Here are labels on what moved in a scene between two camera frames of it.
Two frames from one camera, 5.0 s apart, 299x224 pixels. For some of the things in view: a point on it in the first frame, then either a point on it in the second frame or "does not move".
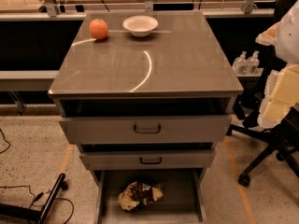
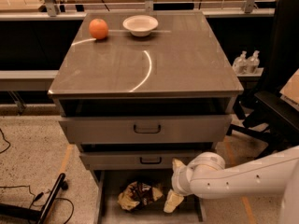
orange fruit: x=98 y=29 does not move
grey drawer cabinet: x=145 y=96 does not move
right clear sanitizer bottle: x=253 y=63 does not move
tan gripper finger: x=268 y=36 → x=177 y=165
